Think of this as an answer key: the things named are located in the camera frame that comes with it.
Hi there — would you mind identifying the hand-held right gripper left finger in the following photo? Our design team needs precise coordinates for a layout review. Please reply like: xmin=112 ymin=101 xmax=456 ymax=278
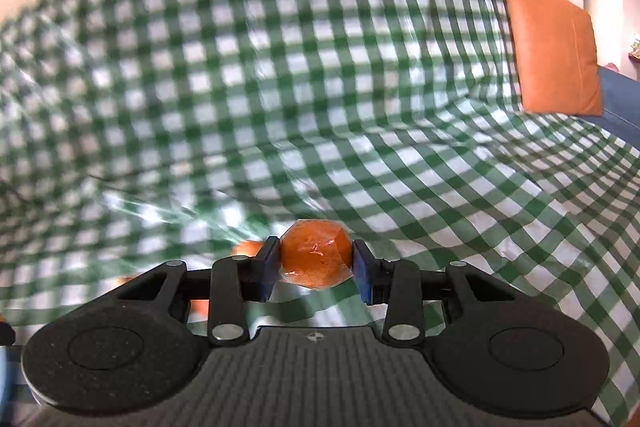
xmin=117 ymin=236 xmax=281 ymax=348

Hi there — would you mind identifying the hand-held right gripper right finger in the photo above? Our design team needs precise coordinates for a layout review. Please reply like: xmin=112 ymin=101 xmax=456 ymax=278
xmin=351 ymin=240 xmax=521 ymax=348

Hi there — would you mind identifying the plastic-wrapped orange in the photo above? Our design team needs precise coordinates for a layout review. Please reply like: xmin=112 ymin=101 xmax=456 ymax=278
xmin=279 ymin=219 xmax=354 ymax=291

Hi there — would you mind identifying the clear plastic bag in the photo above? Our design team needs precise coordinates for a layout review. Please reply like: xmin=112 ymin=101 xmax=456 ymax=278
xmin=97 ymin=189 xmax=273 ymax=260

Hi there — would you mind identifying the green checked cloth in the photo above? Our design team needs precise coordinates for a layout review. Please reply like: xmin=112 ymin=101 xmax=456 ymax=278
xmin=0 ymin=0 xmax=640 ymax=427

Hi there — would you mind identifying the orange cushion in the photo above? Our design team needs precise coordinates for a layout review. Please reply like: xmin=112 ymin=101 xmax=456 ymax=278
xmin=501 ymin=0 xmax=604 ymax=116

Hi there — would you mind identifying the blue fabric cushion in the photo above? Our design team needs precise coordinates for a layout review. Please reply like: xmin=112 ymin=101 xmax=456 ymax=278
xmin=597 ymin=66 xmax=640 ymax=131

